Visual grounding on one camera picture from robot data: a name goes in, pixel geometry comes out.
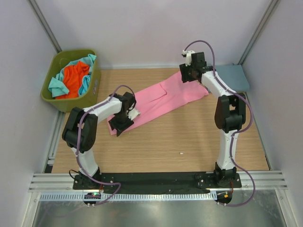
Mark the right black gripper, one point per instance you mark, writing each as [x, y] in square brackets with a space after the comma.
[183, 69]

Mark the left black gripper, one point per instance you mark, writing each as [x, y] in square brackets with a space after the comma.
[120, 127]

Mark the pink t shirt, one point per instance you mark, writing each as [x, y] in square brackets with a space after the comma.
[164, 97]

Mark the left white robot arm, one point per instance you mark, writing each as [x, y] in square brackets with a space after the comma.
[80, 132]

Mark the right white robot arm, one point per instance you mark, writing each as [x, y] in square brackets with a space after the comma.
[229, 117]

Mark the green plastic bin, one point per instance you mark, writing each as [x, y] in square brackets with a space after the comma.
[60, 61]

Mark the folded grey-blue t shirt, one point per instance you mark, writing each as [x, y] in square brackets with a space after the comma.
[231, 76]

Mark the orange t shirt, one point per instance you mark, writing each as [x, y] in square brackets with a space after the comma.
[73, 76]

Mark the teal t shirt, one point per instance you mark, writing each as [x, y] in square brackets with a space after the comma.
[56, 86]

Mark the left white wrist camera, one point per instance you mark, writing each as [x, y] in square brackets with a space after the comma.
[132, 114]

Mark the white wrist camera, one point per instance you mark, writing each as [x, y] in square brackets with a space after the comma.
[188, 57]
[132, 114]

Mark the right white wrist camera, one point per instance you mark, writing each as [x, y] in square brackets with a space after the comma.
[188, 57]

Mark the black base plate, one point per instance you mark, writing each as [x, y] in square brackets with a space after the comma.
[168, 182]

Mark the white slotted cable duct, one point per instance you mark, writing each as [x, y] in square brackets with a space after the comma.
[93, 196]

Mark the aluminium frame rail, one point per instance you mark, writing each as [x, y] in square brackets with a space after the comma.
[264, 180]

